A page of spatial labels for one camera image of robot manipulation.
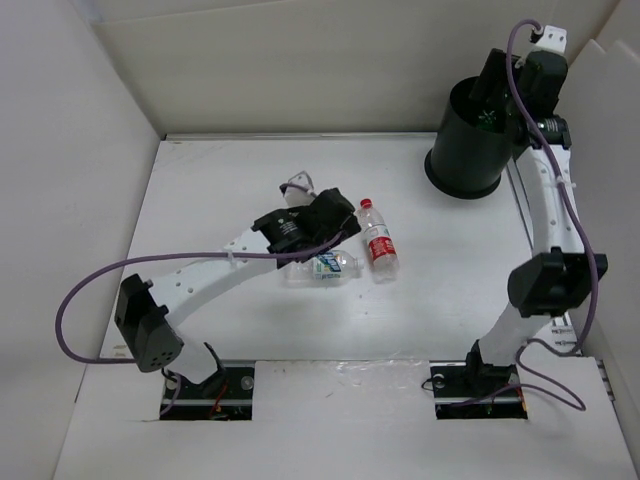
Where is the clear bottle blue white label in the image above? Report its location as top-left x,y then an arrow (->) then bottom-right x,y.
284,250 -> 365,288

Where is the green plastic bottle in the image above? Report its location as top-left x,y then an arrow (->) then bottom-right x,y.
475,109 -> 501,133

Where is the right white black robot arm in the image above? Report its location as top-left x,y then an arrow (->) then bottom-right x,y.
462,49 -> 608,405

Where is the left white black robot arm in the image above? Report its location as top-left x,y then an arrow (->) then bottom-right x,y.
114,188 -> 361,397

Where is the black cylindrical bin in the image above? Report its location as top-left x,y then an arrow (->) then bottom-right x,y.
424,76 -> 529,200

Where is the clear bottle red label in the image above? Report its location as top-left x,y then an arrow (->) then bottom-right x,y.
356,198 -> 399,283

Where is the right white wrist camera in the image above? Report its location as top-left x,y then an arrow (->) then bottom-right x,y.
530,25 -> 567,55

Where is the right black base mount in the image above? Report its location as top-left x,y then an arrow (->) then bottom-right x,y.
422,361 -> 528,420

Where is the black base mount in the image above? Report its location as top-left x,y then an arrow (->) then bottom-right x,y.
422,361 -> 528,420
159,361 -> 255,422

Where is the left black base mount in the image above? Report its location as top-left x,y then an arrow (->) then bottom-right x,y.
159,361 -> 255,422

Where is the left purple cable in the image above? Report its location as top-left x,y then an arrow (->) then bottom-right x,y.
53,182 -> 351,419

